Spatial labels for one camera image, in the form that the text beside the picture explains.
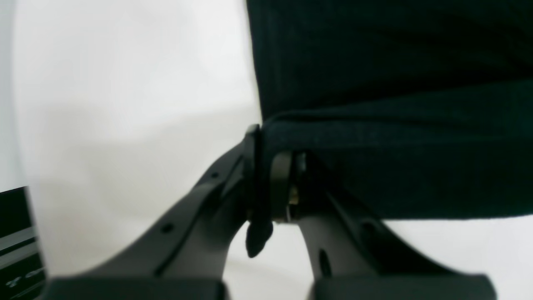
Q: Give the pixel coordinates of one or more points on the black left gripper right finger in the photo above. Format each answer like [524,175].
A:
[353,254]

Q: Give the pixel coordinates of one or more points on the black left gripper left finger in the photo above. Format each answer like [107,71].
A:
[182,256]

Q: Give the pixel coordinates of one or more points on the black T-shirt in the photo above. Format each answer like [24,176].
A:
[422,109]

